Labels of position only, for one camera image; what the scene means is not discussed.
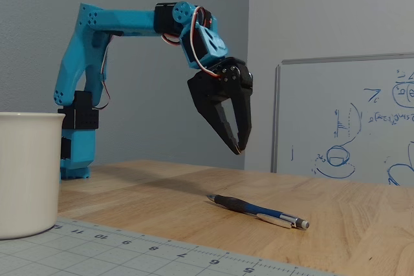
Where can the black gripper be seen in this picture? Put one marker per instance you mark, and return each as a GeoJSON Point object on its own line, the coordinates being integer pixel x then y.
{"type": "Point", "coordinates": [207, 90]}

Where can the blue and black pen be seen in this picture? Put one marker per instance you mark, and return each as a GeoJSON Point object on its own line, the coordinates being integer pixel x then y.
{"type": "Point", "coordinates": [255, 211]}

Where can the whiteboard with blue drawings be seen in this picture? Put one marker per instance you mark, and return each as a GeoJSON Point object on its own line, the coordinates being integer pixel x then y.
{"type": "Point", "coordinates": [355, 121]}

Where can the grey cutting mat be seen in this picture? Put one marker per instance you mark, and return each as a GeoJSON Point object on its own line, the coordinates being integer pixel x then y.
{"type": "Point", "coordinates": [97, 250]}

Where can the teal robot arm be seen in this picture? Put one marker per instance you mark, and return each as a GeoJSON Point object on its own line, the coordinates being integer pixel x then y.
{"type": "Point", "coordinates": [129, 20]}

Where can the cream ceramic mug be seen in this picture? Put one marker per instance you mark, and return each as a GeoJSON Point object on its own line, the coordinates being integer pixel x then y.
{"type": "Point", "coordinates": [29, 176]}

